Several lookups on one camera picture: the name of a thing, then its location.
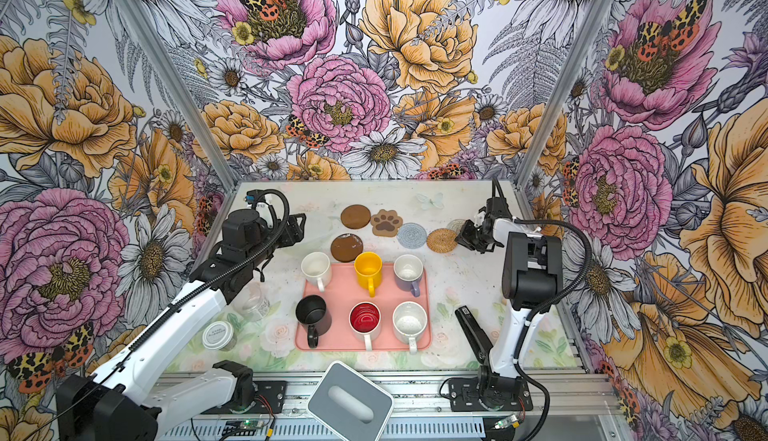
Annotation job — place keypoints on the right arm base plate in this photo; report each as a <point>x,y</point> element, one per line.
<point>470,395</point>

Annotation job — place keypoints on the white mug back left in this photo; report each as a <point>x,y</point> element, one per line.
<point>316,269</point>

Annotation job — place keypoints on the matte brown round coaster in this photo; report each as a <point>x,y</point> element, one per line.
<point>355,216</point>

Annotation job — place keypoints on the brown paw print coaster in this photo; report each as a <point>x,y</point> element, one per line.
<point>386,223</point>

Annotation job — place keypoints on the grey woven round coaster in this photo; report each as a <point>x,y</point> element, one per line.
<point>412,236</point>

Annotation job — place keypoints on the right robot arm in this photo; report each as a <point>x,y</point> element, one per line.
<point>531,274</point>

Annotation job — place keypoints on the black stapler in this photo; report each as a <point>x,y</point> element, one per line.
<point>477,338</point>

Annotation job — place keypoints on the black mug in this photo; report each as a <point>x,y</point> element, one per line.
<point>313,315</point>

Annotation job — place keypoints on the lavender mug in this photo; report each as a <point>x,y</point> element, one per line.
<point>408,271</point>

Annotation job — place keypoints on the white lidded jar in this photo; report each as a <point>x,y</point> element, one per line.
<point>220,336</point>

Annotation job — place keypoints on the green circuit board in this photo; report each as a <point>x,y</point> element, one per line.
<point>246,428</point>

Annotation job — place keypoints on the red inside white mug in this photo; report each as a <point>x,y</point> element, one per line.
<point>365,320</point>

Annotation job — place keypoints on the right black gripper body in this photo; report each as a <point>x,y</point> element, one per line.
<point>475,237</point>

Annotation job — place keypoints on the clear glass jar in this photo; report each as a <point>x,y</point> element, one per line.
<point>252,303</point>

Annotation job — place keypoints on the multicolour woven round coaster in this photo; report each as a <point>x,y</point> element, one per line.
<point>460,226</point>

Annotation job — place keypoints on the white mug front right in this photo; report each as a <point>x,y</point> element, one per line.
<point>409,322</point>

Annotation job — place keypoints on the yellow mug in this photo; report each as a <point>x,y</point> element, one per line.
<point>368,267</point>

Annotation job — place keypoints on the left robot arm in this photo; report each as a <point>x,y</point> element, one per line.
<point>118,402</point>

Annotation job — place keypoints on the glossy brown round coaster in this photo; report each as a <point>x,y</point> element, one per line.
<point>346,248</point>

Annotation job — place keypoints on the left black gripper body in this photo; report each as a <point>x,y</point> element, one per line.
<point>269,234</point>

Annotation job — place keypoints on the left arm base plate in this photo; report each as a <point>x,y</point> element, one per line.
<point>270,397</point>

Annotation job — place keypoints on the tan rattan round coaster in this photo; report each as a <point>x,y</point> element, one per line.
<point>442,240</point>

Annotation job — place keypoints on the grey tissue box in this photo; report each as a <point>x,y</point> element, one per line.
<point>350,405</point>

